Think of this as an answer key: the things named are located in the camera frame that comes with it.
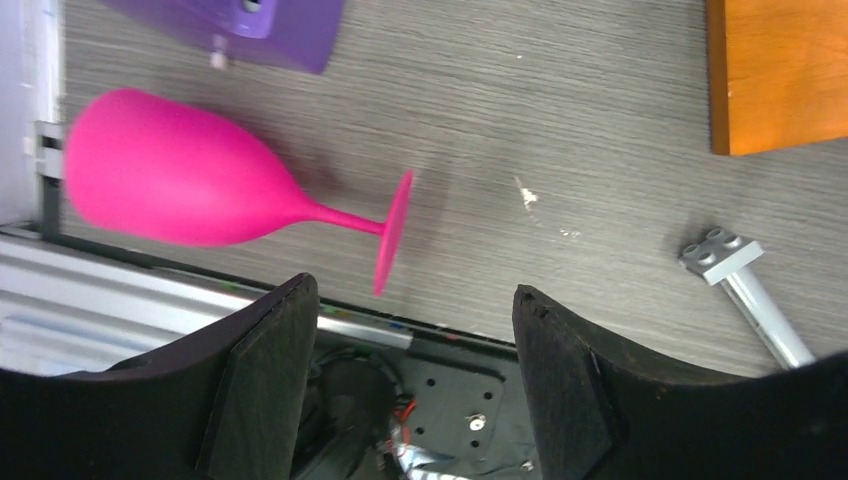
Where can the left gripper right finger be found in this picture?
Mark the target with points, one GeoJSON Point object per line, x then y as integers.
{"type": "Point", "coordinates": [605, 407]}

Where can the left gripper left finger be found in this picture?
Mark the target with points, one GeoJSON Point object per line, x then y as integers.
{"type": "Point", "coordinates": [223, 402]}

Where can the pink plastic wine glass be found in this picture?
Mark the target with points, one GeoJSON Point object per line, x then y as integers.
{"type": "Point", "coordinates": [143, 165]}

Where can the gold wire wine glass rack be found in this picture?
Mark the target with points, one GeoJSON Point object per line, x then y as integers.
{"type": "Point", "coordinates": [777, 74]}

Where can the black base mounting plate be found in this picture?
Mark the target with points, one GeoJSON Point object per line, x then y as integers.
{"type": "Point", "coordinates": [391, 402]}

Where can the grey bolt tool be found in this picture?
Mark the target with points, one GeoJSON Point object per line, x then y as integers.
{"type": "Point", "coordinates": [724, 258]}

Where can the purple box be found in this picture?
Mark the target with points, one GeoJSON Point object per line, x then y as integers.
{"type": "Point", "coordinates": [290, 34]}

